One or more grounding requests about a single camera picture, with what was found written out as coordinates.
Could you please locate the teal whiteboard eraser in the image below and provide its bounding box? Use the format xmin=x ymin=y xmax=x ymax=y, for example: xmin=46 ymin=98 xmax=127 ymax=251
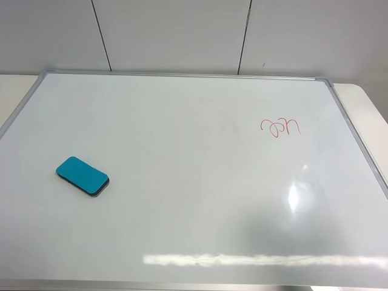
xmin=56 ymin=156 xmax=110 ymax=197

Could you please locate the white framed whiteboard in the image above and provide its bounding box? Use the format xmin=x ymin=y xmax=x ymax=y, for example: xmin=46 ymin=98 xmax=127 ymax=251
xmin=1 ymin=71 xmax=387 ymax=290

